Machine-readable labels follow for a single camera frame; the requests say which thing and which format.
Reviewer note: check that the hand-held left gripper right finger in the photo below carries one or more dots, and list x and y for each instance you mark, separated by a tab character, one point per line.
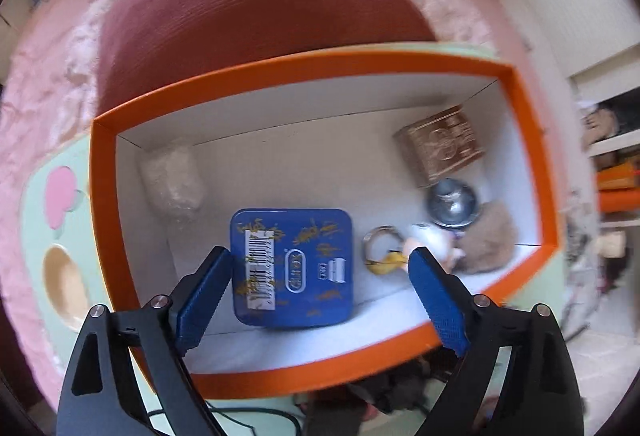
437	301

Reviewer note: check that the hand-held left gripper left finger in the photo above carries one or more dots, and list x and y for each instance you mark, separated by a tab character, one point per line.
205	296

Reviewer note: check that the black lace cloth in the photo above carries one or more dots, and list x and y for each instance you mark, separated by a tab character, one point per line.
395	388

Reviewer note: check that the silver round metal object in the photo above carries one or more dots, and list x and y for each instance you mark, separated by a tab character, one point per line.
450	203

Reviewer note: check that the blue tin box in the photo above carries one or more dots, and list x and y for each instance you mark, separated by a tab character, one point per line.
310	266

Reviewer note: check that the clear plastic bundle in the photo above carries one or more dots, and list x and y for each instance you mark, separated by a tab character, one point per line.
170	181

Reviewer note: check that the brown card box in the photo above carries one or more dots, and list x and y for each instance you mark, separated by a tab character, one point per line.
440	146

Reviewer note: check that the orange cardboard box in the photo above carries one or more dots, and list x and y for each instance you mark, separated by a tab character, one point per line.
300	66

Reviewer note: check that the green cartoon print desktop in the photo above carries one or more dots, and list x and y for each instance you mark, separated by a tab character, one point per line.
35	236

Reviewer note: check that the orange books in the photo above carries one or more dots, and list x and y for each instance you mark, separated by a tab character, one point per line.
620	181

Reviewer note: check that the pink bed sheet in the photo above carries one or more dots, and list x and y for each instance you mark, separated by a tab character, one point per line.
30	106

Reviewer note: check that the maroon cushion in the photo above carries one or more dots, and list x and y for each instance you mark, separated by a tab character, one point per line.
250	16

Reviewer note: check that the white wall shelf with books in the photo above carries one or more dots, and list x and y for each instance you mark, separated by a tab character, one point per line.
615	146

